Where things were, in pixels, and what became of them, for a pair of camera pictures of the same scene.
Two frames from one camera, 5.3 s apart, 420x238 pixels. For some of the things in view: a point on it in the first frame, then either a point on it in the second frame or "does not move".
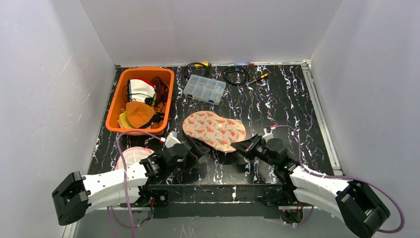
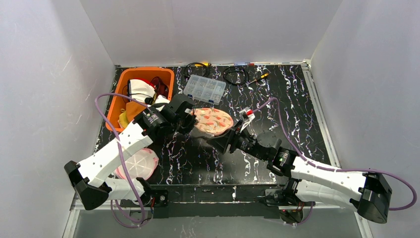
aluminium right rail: [336, 159] does not move
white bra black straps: [139, 90] does not move
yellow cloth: [138, 113] does not move
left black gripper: [192, 149] to [187, 119]
